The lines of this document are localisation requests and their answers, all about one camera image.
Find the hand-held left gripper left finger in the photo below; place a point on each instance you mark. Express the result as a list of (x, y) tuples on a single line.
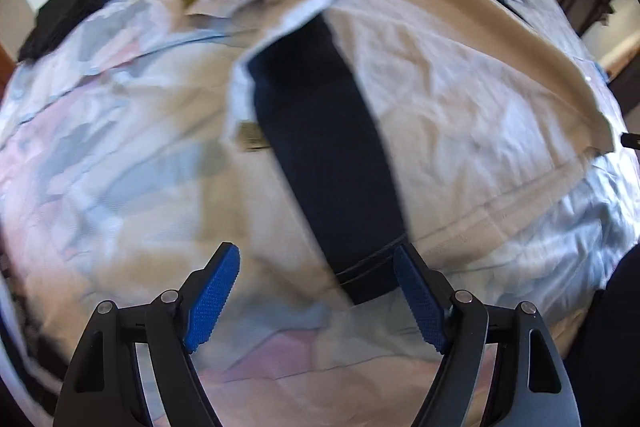
[(212, 302)]

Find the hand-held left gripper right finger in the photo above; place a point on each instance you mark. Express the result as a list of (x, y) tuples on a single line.
[(420, 302)]

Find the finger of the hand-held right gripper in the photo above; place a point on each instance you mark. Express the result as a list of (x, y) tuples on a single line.
[(632, 141)]

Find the white navy olive jersey shirt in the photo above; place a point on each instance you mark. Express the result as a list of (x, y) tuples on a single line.
[(450, 107)]

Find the black clothes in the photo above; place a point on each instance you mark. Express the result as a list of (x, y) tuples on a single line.
[(75, 2)]

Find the pastel printed bed blanket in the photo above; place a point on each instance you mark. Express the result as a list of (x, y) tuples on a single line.
[(100, 157)]

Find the person's dark trousers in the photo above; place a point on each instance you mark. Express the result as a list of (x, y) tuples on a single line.
[(605, 337)]

